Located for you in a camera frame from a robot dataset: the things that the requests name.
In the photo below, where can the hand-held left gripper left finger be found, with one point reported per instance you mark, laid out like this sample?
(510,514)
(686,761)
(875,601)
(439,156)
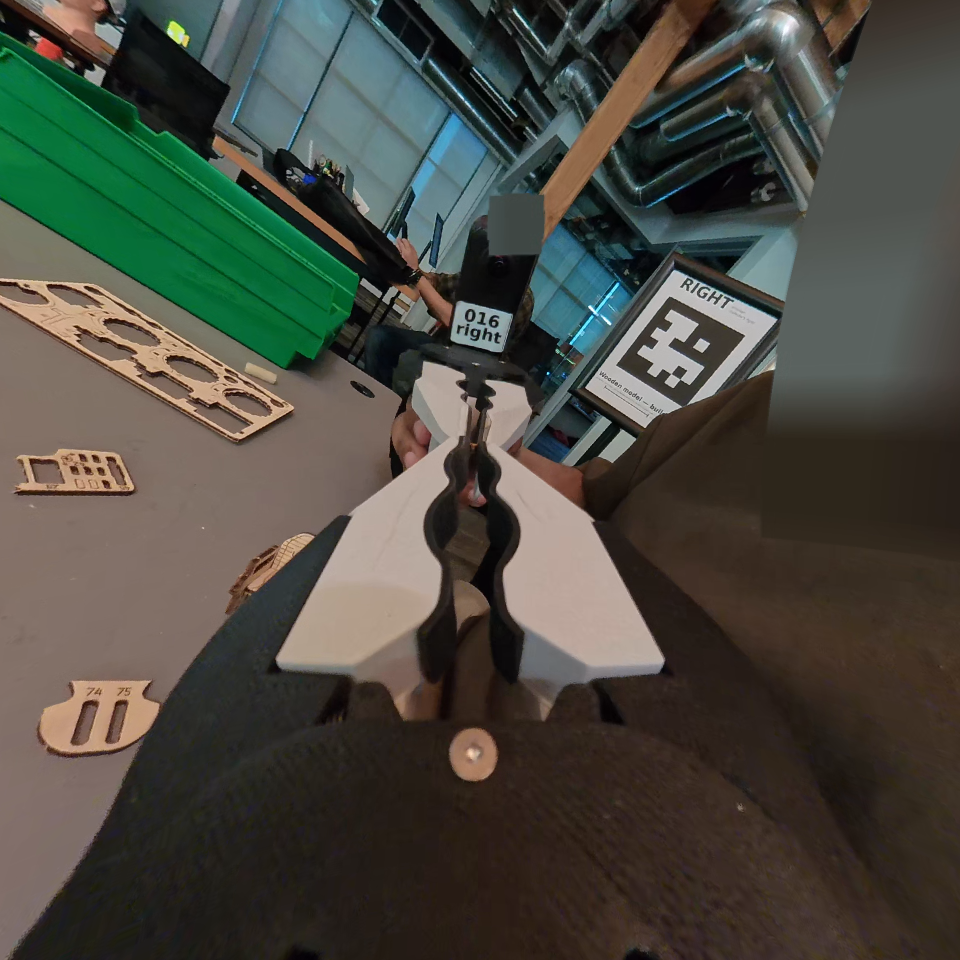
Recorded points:
(360,585)

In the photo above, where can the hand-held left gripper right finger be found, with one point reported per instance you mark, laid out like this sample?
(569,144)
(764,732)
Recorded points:
(577,592)

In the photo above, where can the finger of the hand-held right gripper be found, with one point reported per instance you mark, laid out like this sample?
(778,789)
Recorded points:
(439,409)
(514,416)

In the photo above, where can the small thin wooden part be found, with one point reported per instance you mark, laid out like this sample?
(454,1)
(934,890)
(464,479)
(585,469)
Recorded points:
(474,431)

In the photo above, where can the person's right forearm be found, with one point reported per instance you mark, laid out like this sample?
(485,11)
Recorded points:
(559,484)

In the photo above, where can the grey desk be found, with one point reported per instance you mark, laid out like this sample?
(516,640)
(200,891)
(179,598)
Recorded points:
(150,600)

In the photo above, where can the person's right hand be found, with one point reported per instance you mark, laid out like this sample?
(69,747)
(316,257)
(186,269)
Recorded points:
(406,446)

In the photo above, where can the dark laptop screen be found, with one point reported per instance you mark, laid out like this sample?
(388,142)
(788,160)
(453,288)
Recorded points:
(403,214)
(435,240)

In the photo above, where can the small wooden assembly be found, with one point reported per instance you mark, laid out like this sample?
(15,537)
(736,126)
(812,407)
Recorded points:
(262,570)

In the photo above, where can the framed marker sign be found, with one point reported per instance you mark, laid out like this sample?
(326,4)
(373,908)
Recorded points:
(675,352)

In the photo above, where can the black bag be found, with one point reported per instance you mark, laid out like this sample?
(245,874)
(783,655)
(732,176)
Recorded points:
(330,191)

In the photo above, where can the small pale cylinder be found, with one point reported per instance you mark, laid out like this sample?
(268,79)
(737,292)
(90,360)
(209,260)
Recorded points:
(262,372)

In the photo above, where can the wooden beam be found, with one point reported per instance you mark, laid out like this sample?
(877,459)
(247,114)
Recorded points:
(622,105)

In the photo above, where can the green plastic bin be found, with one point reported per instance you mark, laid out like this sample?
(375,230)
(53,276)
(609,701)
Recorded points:
(225,251)
(225,199)
(225,300)

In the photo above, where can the wooden piece with grid holes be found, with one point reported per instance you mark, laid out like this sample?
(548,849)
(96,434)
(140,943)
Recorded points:
(124,481)

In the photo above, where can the wooden background table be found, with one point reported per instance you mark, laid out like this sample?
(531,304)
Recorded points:
(247,156)

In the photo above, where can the wooden sheet with toothed cutouts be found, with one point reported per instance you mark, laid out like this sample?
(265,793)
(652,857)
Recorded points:
(161,352)

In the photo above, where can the shield-shaped wooden piece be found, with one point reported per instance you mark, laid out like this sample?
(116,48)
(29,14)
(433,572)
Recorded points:
(56,724)

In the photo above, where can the cluster of metal pipes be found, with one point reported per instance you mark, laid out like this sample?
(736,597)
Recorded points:
(750,45)

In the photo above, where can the black monitor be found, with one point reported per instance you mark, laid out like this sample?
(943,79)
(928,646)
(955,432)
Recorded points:
(165,82)

